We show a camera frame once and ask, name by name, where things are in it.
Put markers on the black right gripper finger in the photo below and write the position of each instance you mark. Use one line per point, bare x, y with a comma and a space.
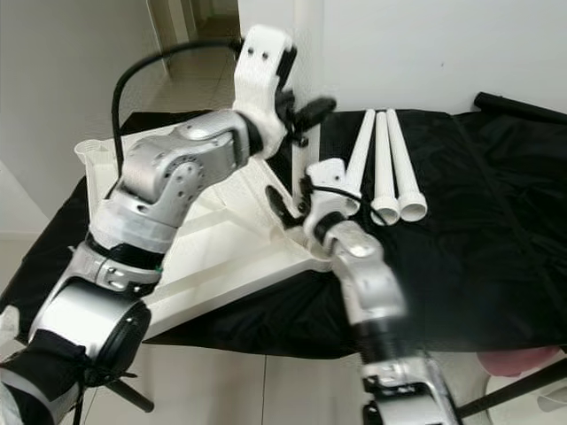
280, 206

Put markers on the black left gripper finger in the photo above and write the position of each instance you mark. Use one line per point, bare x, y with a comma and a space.
317, 108

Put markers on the white plastic table leg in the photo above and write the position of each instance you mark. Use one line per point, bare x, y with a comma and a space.
383, 168
306, 164
361, 142
405, 168

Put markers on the white plastic children table top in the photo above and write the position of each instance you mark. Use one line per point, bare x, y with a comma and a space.
230, 266

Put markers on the black fabric table cover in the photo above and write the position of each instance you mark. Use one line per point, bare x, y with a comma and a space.
478, 266

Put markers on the black metal table leg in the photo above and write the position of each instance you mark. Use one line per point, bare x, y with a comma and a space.
514, 388
128, 397

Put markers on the pink plastic object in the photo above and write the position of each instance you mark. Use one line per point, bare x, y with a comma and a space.
514, 361

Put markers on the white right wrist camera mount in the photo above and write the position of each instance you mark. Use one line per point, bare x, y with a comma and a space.
328, 173

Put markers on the white door frame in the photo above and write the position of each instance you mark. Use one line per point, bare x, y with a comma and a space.
177, 22

